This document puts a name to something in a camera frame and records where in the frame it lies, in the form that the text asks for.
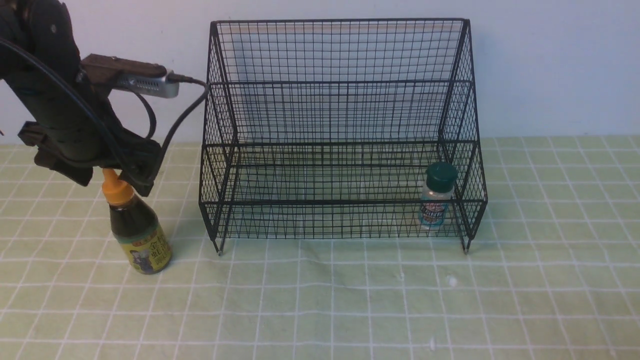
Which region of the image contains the dark sauce bottle orange cap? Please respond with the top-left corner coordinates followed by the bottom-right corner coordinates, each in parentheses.
top-left (101, 168), bottom-right (173, 275)

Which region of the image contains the green checkered tablecloth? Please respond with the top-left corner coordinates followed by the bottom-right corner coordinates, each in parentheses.
top-left (0, 136), bottom-right (640, 360)

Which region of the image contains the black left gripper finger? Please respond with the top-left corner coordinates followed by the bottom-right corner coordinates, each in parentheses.
top-left (119, 161), bottom-right (161, 198)

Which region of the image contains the black camera cable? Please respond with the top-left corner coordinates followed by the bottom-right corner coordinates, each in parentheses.
top-left (0, 37), bottom-right (210, 173)

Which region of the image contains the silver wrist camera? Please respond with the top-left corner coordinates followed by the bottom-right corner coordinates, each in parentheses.
top-left (80, 54), bottom-right (181, 99)

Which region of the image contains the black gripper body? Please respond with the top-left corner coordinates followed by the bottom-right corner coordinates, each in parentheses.
top-left (18, 98), bottom-right (162, 172)

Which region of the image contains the small shaker bottle green cap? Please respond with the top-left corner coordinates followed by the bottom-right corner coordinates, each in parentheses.
top-left (418, 161), bottom-right (458, 230)

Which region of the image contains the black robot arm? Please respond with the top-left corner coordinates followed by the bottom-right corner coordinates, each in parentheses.
top-left (1, 0), bottom-right (163, 197)

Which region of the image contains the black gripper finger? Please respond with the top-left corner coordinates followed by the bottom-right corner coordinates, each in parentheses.
top-left (34, 149), bottom-right (94, 187)

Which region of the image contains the black wire mesh shelf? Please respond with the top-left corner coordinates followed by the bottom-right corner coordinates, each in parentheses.
top-left (198, 18), bottom-right (489, 255)

